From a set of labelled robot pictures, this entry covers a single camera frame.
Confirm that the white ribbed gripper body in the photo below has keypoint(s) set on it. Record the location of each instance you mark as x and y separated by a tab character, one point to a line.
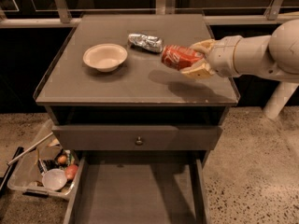
223	57

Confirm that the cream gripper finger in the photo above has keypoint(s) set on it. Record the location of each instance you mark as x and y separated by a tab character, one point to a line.
204	46
199	70

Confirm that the red coke can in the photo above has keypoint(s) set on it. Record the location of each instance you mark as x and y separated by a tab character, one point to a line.
178	57

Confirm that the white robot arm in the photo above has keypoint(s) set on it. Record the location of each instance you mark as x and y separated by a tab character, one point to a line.
274	57

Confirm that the grey drawer cabinet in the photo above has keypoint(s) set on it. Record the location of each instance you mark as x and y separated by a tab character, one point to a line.
141	91

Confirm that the open middle drawer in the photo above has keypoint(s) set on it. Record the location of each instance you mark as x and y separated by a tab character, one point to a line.
139	187

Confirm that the closed top drawer with knob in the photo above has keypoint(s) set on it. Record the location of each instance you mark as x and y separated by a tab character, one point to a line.
137	137

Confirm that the crumpled silver foil bag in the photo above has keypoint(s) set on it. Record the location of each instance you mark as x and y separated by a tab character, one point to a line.
147	42

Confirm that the white diagonal support pole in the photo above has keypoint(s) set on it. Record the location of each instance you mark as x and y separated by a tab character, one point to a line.
279	99

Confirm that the beige paper bowl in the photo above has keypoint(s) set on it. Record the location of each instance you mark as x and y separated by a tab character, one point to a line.
105	57

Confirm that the red apple in bin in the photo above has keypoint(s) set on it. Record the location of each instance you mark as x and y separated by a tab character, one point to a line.
70	171

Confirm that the grey stick over bin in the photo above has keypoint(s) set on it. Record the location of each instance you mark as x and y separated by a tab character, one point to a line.
29	149

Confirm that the orange fruit in bin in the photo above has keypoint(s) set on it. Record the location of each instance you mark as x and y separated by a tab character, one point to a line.
62	159

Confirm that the white plastic bowl in bin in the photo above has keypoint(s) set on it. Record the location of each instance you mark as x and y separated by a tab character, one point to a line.
54	179

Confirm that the clear plastic storage bin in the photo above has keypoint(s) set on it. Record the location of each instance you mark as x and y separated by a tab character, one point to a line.
27	176

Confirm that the black flat object on floor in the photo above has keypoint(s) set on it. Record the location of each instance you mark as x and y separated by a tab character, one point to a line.
10	168

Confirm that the metal window frame rail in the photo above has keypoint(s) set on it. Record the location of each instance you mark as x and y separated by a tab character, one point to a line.
66	13

